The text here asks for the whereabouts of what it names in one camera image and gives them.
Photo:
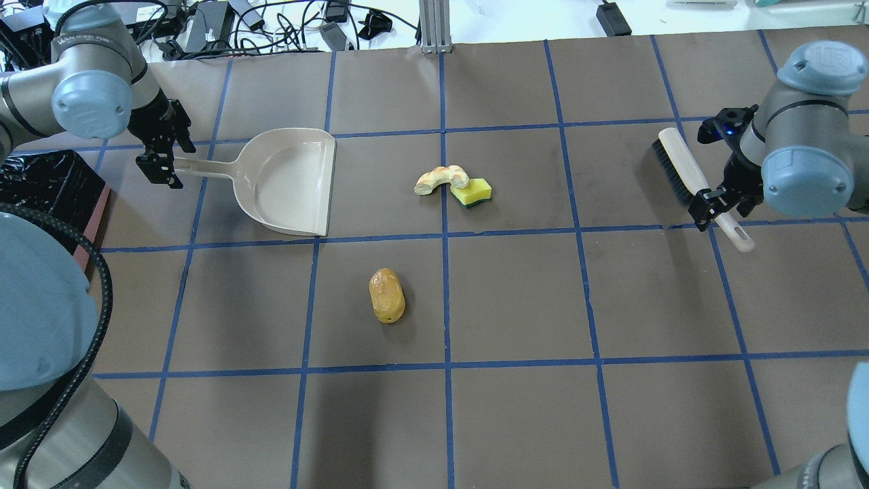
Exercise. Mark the black lined trash bin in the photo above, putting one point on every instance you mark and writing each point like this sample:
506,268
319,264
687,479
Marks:
60,184

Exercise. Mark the yellow potato toy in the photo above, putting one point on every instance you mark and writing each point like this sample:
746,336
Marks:
386,295

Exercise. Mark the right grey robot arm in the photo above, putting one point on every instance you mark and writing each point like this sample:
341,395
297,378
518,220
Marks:
795,151

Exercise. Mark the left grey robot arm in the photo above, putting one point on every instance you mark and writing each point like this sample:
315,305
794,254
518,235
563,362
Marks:
97,86

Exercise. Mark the beige hand brush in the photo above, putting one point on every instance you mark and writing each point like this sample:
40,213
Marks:
686,178

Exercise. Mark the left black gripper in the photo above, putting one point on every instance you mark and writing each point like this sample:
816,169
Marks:
151,121

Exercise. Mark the yellow green sponge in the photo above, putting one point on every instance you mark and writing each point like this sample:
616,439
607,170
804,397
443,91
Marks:
475,192

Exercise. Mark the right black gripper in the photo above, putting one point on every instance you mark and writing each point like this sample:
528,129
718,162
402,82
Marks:
738,182

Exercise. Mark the beige plastic dustpan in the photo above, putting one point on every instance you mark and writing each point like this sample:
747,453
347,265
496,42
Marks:
282,178

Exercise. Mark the aluminium frame post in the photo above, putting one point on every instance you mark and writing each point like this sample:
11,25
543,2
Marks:
434,28

